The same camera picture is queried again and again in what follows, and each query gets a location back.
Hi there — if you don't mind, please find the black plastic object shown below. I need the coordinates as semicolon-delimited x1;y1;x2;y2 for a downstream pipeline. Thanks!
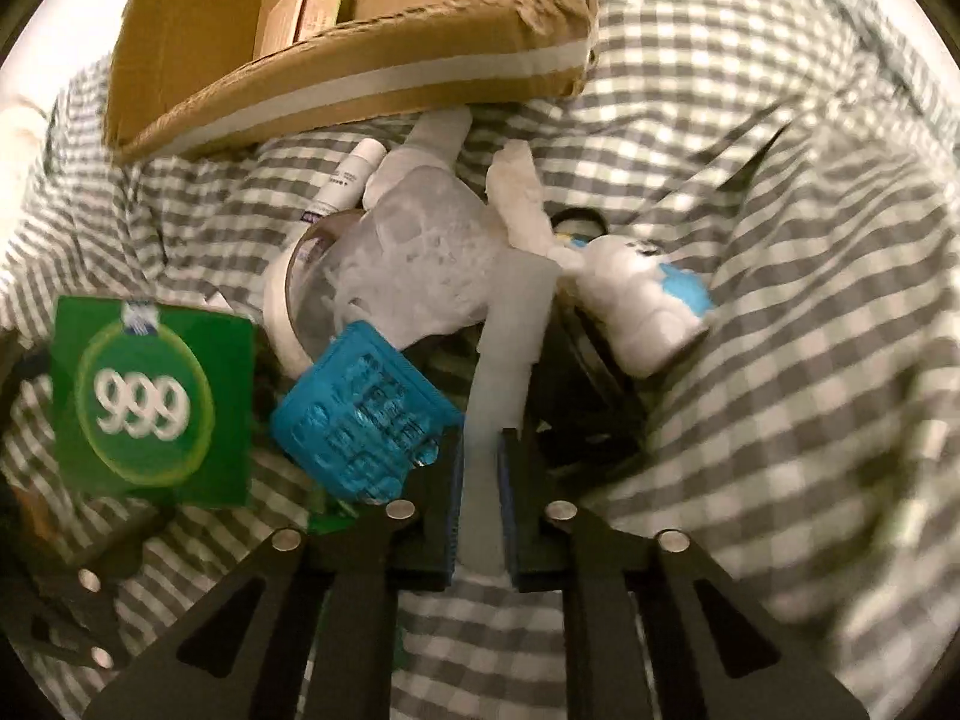
525;292;653;481

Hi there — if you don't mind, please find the green medicine box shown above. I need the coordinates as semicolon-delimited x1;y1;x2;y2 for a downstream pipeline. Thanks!
51;295;260;509

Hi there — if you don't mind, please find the white padded headboard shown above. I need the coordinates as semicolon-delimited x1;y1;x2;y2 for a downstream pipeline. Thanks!
0;90;53;166

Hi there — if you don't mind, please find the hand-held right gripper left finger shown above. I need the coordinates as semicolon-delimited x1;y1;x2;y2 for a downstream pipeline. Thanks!
82;427;462;720

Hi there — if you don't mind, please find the translucent white plastic strip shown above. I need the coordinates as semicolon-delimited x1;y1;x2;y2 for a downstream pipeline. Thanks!
457;247;560;578

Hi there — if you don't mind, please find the clear cotton swab jar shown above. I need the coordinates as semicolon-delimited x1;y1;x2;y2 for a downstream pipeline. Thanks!
266;165;503;380

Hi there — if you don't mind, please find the grey checked blanket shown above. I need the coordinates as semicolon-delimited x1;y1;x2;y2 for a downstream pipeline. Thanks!
0;0;960;720

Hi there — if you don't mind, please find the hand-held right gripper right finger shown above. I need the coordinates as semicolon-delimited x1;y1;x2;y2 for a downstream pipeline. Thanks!
499;427;871;720

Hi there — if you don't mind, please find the green foil packet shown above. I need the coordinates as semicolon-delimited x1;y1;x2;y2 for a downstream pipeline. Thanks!
307;491;361;533

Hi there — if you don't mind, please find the brown cardboard box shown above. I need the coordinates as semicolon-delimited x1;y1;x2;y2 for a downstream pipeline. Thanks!
105;0;601;162

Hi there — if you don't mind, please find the small beige carton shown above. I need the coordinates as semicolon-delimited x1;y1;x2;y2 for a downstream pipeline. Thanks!
253;0;346;61

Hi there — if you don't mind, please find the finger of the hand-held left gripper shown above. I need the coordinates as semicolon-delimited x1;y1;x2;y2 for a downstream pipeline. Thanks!
0;517;177;680

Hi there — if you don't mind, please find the white crumpled cloth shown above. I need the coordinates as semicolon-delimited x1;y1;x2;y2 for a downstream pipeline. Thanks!
364;105;571;256

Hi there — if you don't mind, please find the white tube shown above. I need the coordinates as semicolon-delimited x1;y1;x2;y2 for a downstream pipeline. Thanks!
304;137;387;226

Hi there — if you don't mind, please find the blue textured plastic container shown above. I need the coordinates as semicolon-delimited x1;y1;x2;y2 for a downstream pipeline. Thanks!
270;320;462;503

